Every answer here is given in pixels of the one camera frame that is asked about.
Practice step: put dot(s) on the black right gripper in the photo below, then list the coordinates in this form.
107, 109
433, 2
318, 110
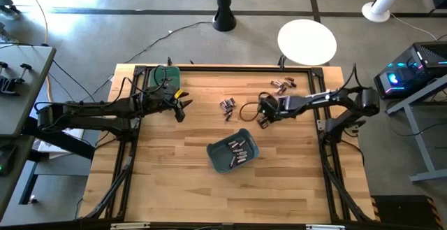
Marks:
269, 107

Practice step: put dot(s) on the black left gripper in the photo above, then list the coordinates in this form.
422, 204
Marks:
159, 100

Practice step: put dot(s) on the dark teal plastic bin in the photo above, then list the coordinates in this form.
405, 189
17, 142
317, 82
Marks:
218, 156

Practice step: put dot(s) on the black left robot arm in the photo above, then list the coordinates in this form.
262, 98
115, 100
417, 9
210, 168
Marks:
87, 111

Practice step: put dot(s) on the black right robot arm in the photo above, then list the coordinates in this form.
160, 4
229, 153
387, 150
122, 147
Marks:
331, 99

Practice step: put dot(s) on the light green plastic bin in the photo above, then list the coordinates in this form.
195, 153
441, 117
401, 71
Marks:
173, 74

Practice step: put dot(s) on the dark table clamp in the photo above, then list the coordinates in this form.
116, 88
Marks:
282, 62

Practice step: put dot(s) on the black pole base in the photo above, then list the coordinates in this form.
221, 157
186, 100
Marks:
224, 16

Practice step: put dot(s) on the white paper sheets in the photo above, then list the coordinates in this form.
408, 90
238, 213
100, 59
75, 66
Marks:
75, 134

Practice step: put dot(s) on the white floor pole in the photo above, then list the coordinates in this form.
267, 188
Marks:
375, 11

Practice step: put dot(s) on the black computer with coloured lights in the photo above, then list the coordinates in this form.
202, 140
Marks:
419, 62

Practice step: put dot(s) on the black desk clamp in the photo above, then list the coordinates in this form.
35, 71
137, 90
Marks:
24, 67
5, 83

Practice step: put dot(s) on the grey desk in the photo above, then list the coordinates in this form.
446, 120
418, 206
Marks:
21, 100

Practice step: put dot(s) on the black mat hazard stripes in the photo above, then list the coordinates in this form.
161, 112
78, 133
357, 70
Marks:
405, 212

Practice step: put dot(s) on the grey metal side table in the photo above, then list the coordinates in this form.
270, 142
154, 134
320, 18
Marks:
429, 175

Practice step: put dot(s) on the black desk device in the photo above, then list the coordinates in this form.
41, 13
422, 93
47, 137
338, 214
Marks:
7, 160

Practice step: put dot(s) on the silver aluminium bracket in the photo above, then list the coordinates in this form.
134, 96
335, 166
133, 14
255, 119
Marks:
324, 227
129, 226

